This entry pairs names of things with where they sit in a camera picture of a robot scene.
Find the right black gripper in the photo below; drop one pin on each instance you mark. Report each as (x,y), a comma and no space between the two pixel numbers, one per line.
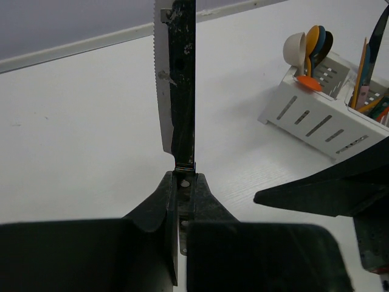
(356,187)

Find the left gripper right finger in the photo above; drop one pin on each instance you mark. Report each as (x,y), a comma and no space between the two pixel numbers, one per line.
(204,206)

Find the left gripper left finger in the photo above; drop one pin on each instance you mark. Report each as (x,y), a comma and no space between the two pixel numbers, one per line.
(152,259)

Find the orange plastic knife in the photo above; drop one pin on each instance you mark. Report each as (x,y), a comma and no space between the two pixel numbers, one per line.
(359,73)
(369,106)

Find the red-orange plastic knife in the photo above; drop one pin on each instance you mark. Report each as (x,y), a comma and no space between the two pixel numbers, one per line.
(382,114)

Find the steel knife teal handle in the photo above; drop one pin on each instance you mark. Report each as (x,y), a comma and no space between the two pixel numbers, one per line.
(379,108)

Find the steel knife pink handle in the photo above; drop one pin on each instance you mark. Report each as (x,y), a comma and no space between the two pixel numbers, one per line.
(374,42)

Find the red-orange plastic spoon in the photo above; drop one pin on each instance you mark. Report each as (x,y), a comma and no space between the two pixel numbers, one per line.
(309,82)

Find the blue plastic knife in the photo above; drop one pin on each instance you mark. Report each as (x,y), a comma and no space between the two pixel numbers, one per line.
(365,65)

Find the dark brown spoon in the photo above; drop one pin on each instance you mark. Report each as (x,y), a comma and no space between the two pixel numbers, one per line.
(325,49)

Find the beige plastic spoon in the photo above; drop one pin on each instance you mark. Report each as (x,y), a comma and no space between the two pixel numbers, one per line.
(294,51)

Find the blue plastic spoon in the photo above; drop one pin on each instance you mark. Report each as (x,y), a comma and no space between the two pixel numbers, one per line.
(318,47)

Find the yellow-orange plastic spoon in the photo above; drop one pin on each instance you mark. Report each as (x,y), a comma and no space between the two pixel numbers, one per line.
(311,41)

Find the steel knife grey handle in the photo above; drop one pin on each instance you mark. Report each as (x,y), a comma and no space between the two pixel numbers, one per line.
(174,68)

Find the white two-compartment utensil holder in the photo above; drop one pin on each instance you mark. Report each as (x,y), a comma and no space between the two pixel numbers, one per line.
(324,119)

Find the aluminium table frame rail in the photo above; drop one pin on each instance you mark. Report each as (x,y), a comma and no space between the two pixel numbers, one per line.
(120,36)

